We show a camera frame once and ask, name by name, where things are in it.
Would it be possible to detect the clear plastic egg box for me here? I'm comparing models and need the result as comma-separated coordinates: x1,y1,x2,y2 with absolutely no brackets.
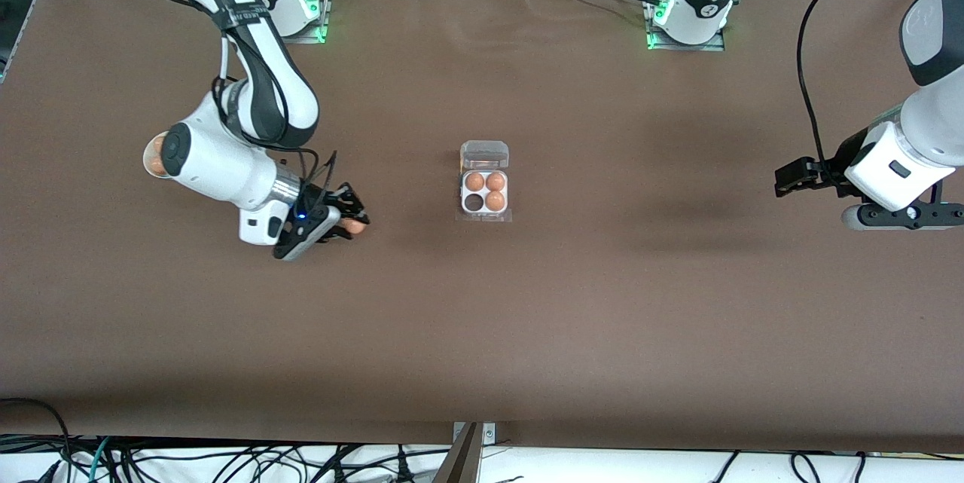
456,139,514,225

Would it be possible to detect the white bowl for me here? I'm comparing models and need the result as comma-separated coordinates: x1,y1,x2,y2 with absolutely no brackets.
142,132,171,179

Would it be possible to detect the dark metal bar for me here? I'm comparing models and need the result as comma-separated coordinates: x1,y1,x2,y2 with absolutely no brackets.
432,423,484,483

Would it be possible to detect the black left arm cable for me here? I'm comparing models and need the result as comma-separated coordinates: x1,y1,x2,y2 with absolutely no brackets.
797,0,964,167

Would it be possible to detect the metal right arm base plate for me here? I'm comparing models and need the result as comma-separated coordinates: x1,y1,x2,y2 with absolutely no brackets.
282,0,330,44

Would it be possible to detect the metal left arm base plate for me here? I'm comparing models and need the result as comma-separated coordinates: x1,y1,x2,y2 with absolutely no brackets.
645,0,728,53

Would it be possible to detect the silver table edge bracket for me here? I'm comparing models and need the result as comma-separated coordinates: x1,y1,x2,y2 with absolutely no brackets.
452,422,498,445

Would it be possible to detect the teal cable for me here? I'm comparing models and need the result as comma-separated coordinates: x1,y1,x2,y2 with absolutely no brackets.
87,436,114,483

